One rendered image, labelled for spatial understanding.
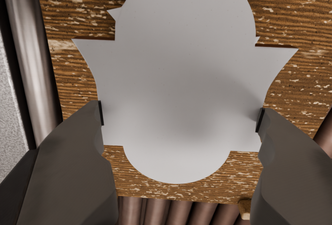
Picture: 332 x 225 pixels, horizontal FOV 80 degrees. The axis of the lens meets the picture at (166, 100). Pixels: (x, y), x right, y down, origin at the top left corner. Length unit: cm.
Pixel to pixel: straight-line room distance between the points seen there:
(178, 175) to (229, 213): 32
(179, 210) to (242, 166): 17
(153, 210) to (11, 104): 31
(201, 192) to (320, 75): 24
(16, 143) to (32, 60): 16
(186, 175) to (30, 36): 24
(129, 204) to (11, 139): 24
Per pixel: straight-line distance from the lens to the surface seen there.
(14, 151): 43
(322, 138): 40
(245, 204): 40
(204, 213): 46
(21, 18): 30
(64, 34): 26
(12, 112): 38
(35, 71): 32
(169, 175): 16
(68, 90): 28
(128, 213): 47
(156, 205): 44
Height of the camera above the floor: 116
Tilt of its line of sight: 62 degrees down
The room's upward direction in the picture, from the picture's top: 177 degrees counter-clockwise
